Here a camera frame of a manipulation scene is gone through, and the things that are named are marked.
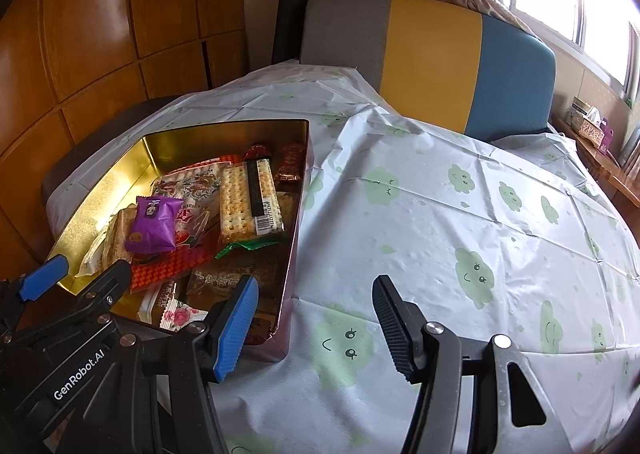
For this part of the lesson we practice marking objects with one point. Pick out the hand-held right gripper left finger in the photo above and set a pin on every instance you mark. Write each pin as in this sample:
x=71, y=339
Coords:
x=235, y=329

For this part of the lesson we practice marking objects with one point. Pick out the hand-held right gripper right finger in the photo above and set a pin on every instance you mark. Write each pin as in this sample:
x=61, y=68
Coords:
x=395, y=329

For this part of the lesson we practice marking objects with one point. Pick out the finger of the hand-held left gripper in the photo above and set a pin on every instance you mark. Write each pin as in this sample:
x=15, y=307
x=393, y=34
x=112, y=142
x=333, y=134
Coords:
x=102, y=286
x=42, y=278

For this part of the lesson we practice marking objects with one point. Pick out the white clear snack packet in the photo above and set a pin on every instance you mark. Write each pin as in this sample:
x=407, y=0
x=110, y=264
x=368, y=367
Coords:
x=92, y=251

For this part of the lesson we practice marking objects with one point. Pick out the brown sesame snack packet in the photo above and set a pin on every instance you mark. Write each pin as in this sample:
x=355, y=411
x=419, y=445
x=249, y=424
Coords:
x=119, y=239

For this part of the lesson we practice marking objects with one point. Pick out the pink floral snack packet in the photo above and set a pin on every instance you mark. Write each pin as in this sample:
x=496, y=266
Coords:
x=180, y=316

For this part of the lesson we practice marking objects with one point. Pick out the purple snack packet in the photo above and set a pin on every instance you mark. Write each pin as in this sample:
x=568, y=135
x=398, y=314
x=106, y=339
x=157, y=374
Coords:
x=152, y=226

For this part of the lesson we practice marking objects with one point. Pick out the red tin box gold inside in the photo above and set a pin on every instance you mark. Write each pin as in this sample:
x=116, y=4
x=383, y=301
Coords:
x=100, y=194

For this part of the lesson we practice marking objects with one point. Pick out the cracker packet green ends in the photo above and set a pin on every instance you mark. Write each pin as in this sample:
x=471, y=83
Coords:
x=240, y=204

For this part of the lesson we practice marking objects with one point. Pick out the large red snack bag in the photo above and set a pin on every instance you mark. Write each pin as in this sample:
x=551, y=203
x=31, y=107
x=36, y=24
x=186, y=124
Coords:
x=192, y=184

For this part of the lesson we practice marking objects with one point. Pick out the long red snack packet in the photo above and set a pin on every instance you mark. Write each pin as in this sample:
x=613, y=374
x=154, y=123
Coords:
x=291, y=162

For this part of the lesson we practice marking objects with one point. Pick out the small red candy packet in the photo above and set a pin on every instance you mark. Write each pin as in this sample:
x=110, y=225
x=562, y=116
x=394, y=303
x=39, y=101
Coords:
x=257, y=153

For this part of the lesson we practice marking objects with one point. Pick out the dark brown snack packet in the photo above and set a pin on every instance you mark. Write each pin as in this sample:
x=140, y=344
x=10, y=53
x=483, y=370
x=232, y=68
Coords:
x=225, y=279

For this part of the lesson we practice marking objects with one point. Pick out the narrow white snack packet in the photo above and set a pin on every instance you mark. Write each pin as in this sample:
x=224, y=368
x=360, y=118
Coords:
x=159, y=293

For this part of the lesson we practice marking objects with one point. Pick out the cloud print tablecloth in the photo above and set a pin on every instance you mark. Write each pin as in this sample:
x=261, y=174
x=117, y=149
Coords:
x=450, y=259

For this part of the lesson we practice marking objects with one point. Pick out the wooden wardrobe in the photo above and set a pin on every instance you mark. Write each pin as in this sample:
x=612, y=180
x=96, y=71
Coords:
x=100, y=34

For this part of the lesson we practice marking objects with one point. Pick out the wooden side table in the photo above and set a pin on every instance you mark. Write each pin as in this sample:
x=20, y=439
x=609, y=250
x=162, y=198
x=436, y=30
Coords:
x=610, y=174

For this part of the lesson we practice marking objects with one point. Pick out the grey yellow blue sofa back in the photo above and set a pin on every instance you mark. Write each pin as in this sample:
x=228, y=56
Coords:
x=425, y=59

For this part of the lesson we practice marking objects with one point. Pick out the ornate tissue box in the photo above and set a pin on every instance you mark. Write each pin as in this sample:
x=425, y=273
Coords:
x=587, y=129

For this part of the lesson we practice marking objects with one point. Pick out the small purple box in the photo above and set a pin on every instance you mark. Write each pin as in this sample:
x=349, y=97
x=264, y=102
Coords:
x=606, y=137

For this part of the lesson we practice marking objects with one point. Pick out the white green carton box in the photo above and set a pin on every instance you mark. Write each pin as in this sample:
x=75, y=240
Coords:
x=577, y=107

